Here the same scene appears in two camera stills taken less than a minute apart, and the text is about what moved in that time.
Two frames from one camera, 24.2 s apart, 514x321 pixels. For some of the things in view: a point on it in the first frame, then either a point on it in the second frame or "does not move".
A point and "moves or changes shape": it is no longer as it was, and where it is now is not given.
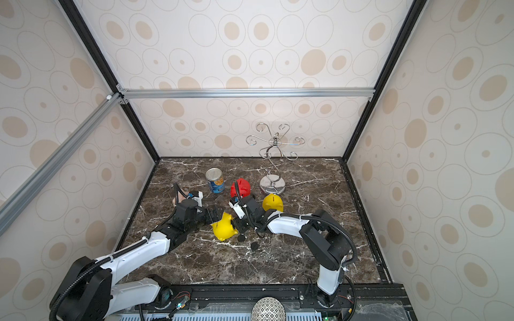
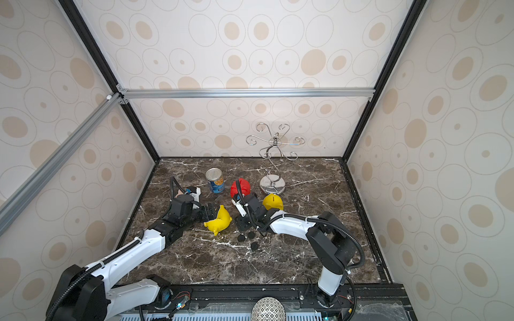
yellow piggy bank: [273, 201] does not move
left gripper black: [211, 219] does not move
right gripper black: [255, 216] does not move
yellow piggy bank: [223, 229] moves or changes shape
